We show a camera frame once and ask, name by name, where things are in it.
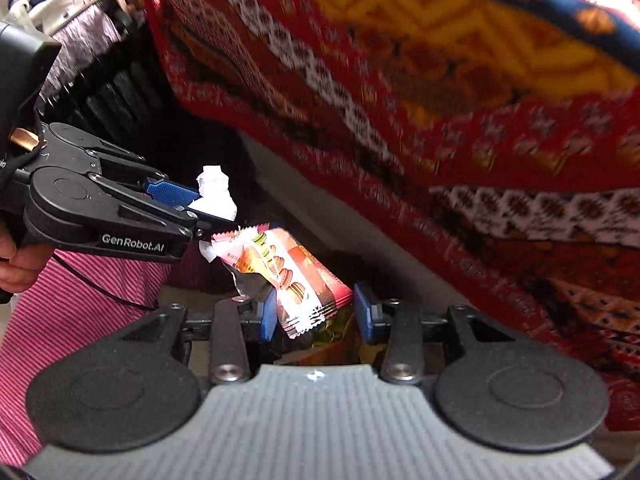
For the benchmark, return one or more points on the red patterned woven blanket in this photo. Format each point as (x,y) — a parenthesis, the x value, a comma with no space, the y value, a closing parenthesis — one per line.
(450,85)

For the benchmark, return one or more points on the pink striped pants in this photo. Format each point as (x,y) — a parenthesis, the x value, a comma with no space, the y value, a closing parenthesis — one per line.
(75,340)

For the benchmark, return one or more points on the white tissue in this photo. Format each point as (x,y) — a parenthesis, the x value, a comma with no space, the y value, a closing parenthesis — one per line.
(215,187)

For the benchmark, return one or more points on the black ribbed heater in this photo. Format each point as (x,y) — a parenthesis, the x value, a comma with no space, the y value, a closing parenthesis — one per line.
(120,95)

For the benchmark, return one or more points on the pink macaron snack wrapper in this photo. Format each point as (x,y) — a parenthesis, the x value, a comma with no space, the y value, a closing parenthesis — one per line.
(292,270)

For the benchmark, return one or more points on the person's left hand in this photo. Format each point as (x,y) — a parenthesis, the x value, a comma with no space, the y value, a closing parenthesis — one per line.
(15,270)

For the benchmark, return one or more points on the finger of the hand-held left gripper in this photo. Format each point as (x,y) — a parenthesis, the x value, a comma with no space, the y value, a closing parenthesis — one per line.
(165,210)
(170,191)

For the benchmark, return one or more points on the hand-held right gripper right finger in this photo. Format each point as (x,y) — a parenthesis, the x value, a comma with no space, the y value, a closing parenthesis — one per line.
(363,310)

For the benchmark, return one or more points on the grey purple knit cloth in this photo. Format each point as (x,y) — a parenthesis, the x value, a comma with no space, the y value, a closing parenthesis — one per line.
(85,45)

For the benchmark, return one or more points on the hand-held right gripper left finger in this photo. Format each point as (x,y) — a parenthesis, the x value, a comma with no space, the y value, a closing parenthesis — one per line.
(268,312)

